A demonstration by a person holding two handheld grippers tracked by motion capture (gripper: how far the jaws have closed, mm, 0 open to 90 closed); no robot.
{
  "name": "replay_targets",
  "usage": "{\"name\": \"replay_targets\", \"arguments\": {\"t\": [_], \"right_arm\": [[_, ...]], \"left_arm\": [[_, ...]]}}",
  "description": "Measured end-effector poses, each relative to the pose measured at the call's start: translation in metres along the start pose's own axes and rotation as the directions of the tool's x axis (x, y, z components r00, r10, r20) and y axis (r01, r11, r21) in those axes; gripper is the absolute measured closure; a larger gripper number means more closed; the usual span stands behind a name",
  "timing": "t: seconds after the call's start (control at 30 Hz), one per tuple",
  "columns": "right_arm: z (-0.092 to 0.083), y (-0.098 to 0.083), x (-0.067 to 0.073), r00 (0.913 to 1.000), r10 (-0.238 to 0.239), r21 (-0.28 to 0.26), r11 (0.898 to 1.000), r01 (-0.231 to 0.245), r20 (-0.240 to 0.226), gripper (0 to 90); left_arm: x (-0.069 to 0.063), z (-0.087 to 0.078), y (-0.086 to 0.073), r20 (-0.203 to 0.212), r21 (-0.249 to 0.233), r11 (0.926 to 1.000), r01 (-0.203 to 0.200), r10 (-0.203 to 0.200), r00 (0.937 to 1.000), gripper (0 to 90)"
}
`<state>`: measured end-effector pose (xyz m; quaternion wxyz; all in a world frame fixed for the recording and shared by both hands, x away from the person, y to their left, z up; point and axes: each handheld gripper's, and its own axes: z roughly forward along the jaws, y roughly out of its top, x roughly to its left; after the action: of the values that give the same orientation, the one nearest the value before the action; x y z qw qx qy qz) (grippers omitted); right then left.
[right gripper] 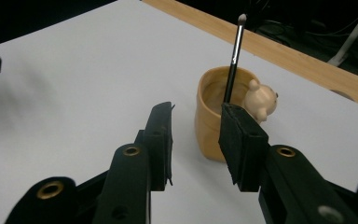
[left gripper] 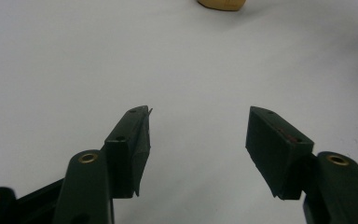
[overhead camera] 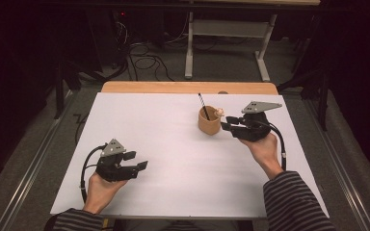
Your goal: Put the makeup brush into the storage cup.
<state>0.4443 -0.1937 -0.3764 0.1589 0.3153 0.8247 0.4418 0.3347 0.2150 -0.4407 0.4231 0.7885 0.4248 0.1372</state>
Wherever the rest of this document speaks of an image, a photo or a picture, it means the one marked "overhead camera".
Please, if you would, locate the black floor cable tangle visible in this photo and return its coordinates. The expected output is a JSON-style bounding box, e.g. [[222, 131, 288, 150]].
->
[[126, 41, 176, 83]]

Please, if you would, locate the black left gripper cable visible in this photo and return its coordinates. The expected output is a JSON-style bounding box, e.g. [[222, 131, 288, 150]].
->
[[79, 144, 107, 204]]

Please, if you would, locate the thin black floor cable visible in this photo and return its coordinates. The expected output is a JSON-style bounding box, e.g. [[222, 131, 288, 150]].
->
[[72, 113, 90, 142]]

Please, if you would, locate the white cable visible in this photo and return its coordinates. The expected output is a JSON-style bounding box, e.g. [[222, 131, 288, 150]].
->
[[115, 19, 130, 46]]

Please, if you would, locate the dark device with red light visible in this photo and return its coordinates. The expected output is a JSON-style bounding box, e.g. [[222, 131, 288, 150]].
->
[[110, 9, 165, 46]]

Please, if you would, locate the white metal frame desk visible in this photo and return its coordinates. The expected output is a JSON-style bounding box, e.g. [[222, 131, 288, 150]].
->
[[184, 0, 321, 83]]

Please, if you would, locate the person's left hand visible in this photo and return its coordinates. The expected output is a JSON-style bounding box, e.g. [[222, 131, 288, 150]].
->
[[83, 171, 129, 216]]

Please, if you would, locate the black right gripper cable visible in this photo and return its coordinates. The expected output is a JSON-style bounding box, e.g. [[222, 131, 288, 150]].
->
[[254, 118, 287, 171]]

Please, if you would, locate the aluminium floor rail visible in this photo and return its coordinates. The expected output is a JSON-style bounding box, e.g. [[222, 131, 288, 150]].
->
[[0, 90, 75, 231], [304, 95, 370, 231]]

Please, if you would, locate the person's right hand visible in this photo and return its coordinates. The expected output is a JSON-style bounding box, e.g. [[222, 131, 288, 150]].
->
[[239, 133, 285, 181]]

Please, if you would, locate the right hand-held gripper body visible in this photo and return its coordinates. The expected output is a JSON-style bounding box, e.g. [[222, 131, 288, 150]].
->
[[230, 101, 283, 142]]

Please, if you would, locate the black stand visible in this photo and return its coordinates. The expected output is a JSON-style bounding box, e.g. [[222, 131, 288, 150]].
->
[[53, 59, 82, 120], [277, 13, 331, 132]]

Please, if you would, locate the tan cup with small figure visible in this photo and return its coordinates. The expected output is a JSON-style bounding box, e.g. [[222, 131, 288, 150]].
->
[[198, 105, 225, 136]]

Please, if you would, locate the light wooden table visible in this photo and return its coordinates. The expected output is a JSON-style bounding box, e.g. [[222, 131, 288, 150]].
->
[[100, 81, 279, 96]]

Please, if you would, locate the black pen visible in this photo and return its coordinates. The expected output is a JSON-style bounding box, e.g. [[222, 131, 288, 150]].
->
[[198, 92, 212, 121]]

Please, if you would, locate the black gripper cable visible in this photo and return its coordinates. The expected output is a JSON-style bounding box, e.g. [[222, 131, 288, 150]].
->
[[254, 118, 287, 171], [79, 144, 107, 204]]

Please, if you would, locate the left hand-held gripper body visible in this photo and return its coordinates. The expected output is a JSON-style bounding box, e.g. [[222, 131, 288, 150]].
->
[[95, 138, 141, 183]]

